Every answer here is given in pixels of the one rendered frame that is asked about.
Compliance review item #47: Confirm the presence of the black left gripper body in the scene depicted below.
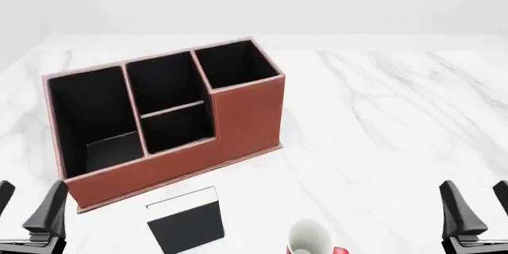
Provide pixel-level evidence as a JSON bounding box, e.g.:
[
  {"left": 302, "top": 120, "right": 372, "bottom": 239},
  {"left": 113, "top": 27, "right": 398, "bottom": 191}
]
[{"left": 0, "top": 229, "right": 67, "bottom": 254}]

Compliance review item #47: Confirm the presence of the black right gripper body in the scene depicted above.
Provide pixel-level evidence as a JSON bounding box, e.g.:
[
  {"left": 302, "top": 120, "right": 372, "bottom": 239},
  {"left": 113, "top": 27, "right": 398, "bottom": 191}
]
[{"left": 441, "top": 232, "right": 508, "bottom": 254}]

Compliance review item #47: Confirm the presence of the red-brown desk caddy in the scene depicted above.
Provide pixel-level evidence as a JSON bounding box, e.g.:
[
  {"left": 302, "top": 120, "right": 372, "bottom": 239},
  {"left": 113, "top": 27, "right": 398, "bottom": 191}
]
[{"left": 41, "top": 36, "right": 286, "bottom": 214}]

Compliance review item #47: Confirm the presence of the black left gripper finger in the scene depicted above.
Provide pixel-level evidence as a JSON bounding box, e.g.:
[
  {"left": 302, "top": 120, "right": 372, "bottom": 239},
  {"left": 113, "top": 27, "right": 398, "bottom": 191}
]
[
  {"left": 0, "top": 180, "right": 17, "bottom": 217},
  {"left": 21, "top": 179, "right": 70, "bottom": 239}
]

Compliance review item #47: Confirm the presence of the black and white book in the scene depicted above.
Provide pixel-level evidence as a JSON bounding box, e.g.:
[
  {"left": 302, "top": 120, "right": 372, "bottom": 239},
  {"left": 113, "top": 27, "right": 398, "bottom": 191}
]
[{"left": 145, "top": 185, "right": 225, "bottom": 254}]

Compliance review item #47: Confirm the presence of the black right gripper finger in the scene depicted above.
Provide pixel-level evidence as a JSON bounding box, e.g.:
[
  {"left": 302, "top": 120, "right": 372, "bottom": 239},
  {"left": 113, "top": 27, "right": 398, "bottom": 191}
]
[
  {"left": 492, "top": 179, "right": 508, "bottom": 216},
  {"left": 438, "top": 179, "right": 489, "bottom": 239}
]

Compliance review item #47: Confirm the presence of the red and white mug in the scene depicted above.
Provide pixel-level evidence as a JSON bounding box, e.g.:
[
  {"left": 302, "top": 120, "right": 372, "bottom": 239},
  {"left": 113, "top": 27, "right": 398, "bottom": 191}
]
[{"left": 286, "top": 218, "right": 351, "bottom": 254}]

